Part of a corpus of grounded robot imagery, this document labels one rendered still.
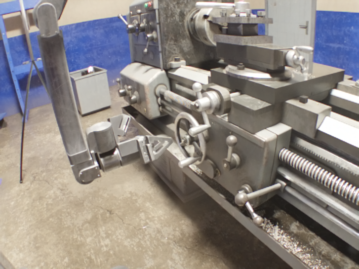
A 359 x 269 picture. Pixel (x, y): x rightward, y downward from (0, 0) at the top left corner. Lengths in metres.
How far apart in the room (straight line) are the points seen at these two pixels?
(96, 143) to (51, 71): 0.21
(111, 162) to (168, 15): 0.97
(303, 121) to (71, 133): 0.64
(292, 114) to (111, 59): 4.18
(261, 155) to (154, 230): 0.94
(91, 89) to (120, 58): 1.61
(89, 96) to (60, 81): 2.76
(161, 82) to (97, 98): 2.00
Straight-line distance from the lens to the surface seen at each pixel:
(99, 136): 0.58
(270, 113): 0.75
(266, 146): 0.71
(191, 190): 1.63
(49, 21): 0.51
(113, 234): 1.52
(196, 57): 1.49
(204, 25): 1.27
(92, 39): 4.58
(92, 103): 3.33
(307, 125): 0.75
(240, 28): 0.90
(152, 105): 1.44
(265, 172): 0.77
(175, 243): 1.41
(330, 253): 0.96
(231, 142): 0.69
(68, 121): 0.56
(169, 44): 1.39
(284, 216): 1.02
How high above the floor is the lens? 1.13
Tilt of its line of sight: 27 degrees down
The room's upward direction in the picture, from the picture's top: 5 degrees counter-clockwise
